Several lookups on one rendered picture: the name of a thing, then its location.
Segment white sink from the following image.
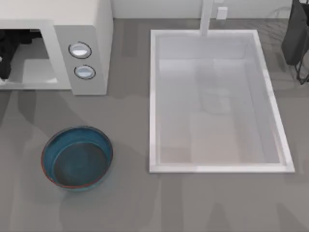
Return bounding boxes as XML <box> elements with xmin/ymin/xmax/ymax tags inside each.
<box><xmin>146</xmin><ymin>29</ymin><xmax>296</xmax><ymax>174</ymax></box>

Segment small microwave knob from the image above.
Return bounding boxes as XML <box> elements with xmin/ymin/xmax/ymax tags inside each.
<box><xmin>74</xmin><ymin>64</ymin><xmax>96</xmax><ymax>80</ymax></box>

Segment blue bowl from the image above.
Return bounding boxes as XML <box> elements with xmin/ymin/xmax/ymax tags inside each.
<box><xmin>41</xmin><ymin>125</ymin><xmax>114</xmax><ymax>193</ymax></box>

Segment large microwave knob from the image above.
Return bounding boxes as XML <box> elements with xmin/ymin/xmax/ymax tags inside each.
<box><xmin>68</xmin><ymin>41</ymin><xmax>92</xmax><ymax>59</ymax></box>

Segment tall white tap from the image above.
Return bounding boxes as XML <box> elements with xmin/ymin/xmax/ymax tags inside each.
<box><xmin>199</xmin><ymin>0</ymin><xmax>214</xmax><ymax>37</ymax></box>

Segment pale microwave oven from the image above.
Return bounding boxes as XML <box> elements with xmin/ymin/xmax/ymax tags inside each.
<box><xmin>0</xmin><ymin>0</ymin><xmax>114</xmax><ymax>96</ymax></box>

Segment white wall socket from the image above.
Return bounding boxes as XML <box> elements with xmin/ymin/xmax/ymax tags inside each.
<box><xmin>217</xmin><ymin>6</ymin><xmax>228</xmax><ymax>20</ymax></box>

